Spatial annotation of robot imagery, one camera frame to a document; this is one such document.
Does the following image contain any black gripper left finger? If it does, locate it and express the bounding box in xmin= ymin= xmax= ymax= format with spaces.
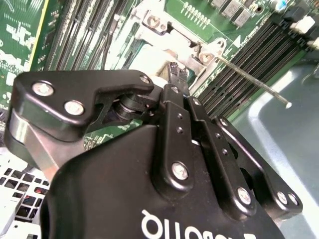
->
xmin=4 ymin=62 xmax=195 ymax=199

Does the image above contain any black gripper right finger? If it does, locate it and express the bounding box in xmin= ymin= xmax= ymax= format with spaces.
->
xmin=178 ymin=63 xmax=304 ymax=222

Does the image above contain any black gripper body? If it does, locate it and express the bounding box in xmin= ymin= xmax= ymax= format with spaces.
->
xmin=41 ymin=124 xmax=285 ymax=239

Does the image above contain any wire locking lever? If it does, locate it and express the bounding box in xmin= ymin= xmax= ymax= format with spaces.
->
xmin=213 ymin=56 xmax=293 ymax=109

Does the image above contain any metal socket cover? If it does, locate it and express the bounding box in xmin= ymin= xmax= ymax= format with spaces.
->
xmin=134 ymin=23 xmax=202 ymax=84

